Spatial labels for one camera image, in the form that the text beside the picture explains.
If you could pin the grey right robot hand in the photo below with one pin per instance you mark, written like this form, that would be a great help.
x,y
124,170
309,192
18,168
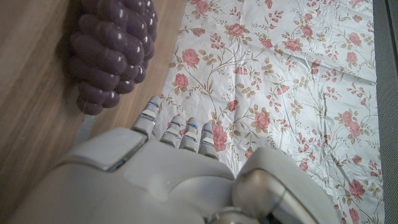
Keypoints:
x,y
161,183

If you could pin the purple toy grape cluster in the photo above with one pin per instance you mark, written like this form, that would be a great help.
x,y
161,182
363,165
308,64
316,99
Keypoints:
x,y
115,46

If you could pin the floral print backdrop curtain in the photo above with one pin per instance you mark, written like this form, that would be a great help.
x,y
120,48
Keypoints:
x,y
280,93

